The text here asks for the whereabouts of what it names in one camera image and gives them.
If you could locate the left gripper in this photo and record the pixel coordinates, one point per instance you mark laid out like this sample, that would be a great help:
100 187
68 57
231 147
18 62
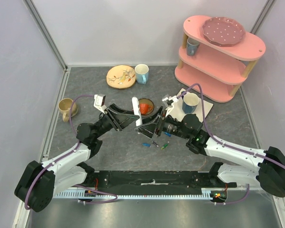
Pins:
119 118

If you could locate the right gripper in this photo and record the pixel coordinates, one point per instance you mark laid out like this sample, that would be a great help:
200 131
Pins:
159 122

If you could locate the white remote control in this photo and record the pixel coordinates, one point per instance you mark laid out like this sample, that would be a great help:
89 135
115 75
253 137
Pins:
136 110

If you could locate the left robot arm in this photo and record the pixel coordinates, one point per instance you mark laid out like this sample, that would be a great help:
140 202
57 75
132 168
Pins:
41 181

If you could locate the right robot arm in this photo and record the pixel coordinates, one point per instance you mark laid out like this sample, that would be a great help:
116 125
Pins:
263 167

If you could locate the orange cup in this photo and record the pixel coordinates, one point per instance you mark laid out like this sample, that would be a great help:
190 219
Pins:
145 108

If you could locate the brown patterned bowl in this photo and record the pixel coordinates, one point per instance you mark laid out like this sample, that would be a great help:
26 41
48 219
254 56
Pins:
147 101

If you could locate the yellow floral plate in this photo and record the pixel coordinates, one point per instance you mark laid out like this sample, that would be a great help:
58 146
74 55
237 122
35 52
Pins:
121 77

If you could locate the dark blue mug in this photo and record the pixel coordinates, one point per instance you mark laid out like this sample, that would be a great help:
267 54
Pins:
190 103

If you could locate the light blue mug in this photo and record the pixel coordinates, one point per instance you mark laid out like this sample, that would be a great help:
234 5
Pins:
141 71

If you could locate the beige ceramic mug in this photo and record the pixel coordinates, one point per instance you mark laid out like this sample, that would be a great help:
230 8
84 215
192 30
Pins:
64 108

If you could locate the pink three-tier shelf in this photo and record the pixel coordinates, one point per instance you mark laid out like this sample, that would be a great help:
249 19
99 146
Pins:
219 70

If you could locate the blue mug on shelf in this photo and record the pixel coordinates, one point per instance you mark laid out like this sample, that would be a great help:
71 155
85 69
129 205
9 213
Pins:
192 46

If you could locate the mauve polka dot plate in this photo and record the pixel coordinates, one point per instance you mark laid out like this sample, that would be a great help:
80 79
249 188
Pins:
223 32

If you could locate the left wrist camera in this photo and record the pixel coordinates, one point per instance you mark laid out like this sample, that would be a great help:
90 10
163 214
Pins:
99 102

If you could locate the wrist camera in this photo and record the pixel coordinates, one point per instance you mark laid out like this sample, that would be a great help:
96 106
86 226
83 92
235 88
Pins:
169 102
99 102

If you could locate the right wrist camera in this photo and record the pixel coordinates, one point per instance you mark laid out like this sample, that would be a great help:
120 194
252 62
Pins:
169 102

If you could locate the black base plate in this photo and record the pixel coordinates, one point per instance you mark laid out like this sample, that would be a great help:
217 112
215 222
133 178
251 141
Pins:
152 182

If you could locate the slotted cable duct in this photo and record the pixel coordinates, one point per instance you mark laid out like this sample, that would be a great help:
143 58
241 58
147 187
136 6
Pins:
82 194

